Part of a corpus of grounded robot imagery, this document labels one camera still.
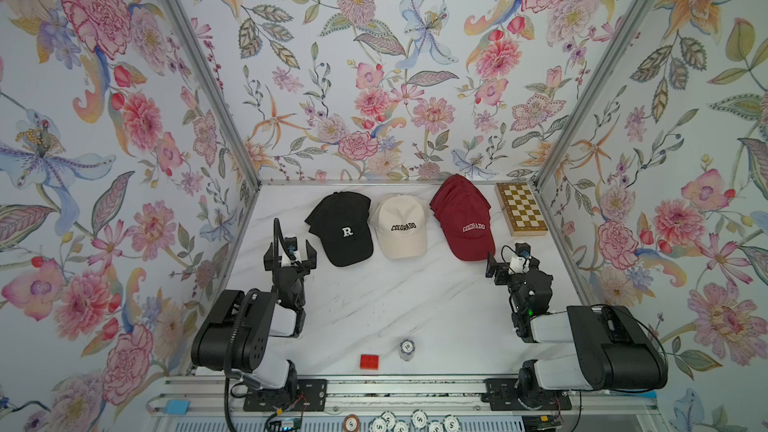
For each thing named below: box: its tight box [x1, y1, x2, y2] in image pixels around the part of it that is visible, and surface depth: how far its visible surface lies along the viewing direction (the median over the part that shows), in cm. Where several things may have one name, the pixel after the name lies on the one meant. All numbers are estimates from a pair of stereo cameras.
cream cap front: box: [369, 194, 427, 259], surface depth 103 cm
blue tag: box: [164, 400, 191, 414], surface depth 74 cm
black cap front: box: [305, 191, 374, 267], surface depth 102 cm
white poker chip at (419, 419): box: [410, 409, 429, 429], surface depth 72 cm
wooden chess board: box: [494, 182, 548, 237], surface depth 112 cm
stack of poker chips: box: [399, 339, 416, 361], surface depth 78 cm
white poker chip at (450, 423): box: [442, 414, 460, 432], surface depth 72 cm
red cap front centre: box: [429, 173, 491, 213], surface depth 105 cm
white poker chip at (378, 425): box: [369, 417, 387, 432], surface depth 72 cm
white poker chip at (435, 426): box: [427, 420, 445, 432], surface depth 72 cm
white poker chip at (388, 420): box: [381, 411, 397, 430], surface depth 72 cm
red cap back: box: [430, 174, 496, 261], surface depth 103 cm
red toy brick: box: [360, 354, 379, 370], surface depth 80 cm
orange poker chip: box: [344, 414, 361, 432], surface depth 72 cm
